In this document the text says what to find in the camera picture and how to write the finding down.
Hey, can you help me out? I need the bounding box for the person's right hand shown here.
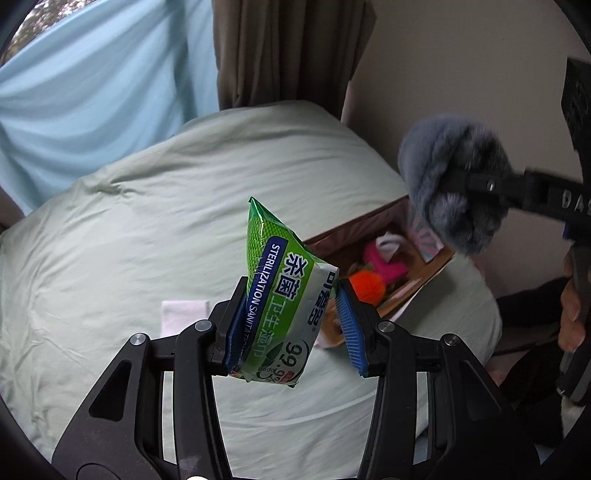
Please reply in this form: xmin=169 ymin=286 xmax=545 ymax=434
xmin=558 ymin=251 xmax=590 ymax=353

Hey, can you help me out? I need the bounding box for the pink plush toy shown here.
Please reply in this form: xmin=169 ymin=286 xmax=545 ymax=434
xmin=362 ymin=233 xmax=410 ymax=283

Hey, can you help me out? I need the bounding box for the cardboard box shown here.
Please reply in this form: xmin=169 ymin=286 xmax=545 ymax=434
xmin=302 ymin=196 xmax=458 ymax=352

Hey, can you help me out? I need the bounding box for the window with trees outside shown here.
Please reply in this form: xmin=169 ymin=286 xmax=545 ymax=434
xmin=9 ymin=0 xmax=98 ymax=56

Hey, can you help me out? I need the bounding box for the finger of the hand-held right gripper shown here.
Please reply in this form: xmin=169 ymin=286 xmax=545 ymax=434
xmin=445 ymin=166 xmax=550 ymax=215

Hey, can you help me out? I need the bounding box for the green wet wipes packet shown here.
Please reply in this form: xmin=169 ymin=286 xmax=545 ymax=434
xmin=247 ymin=196 xmax=341 ymax=389

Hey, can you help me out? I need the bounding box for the grey fluffy plush item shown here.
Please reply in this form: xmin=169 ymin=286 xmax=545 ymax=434
xmin=398 ymin=114 xmax=515 ymax=256

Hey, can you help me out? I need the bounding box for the light blue hanging cloth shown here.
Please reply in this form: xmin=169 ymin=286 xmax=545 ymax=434
xmin=0 ymin=0 xmax=221 ymax=217

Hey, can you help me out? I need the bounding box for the white folded cloth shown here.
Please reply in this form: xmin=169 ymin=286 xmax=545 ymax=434
xmin=161 ymin=300 xmax=211 ymax=340

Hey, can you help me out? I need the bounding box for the brown curtain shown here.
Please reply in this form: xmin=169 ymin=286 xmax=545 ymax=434
xmin=210 ymin=0 xmax=377 ymax=121

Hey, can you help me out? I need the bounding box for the orange pompom keychain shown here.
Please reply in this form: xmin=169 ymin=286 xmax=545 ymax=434
xmin=348 ymin=272 xmax=387 ymax=304

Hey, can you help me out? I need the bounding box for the bed with pale green sheet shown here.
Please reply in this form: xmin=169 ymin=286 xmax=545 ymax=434
xmin=0 ymin=99 xmax=504 ymax=480

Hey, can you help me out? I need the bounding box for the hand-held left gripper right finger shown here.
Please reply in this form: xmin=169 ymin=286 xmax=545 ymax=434
xmin=337 ymin=279 xmax=541 ymax=480

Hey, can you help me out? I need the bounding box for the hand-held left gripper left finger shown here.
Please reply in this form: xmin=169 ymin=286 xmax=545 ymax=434
xmin=51 ymin=277 xmax=248 ymax=480

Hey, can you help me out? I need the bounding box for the person's dark clothing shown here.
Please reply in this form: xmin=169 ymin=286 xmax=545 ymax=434
xmin=496 ymin=277 xmax=591 ymax=446

